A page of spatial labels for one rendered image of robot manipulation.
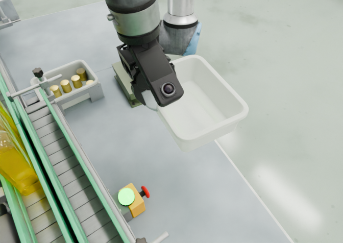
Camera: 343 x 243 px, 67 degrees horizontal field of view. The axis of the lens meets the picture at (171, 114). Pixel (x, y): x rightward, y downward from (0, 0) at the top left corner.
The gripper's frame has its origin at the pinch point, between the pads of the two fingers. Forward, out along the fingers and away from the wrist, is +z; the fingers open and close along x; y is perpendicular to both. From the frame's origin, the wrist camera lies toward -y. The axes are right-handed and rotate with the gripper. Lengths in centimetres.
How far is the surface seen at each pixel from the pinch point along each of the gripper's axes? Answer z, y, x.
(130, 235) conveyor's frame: 20.5, -14.1, 18.6
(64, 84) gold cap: 27, 52, 19
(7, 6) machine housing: 25, 123, 30
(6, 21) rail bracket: 21, 102, 31
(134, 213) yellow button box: 30.1, -6.6, 16.4
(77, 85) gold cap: 31, 52, 15
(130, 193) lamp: 23.7, -3.5, 14.7
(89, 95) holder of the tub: 31, 44, 13
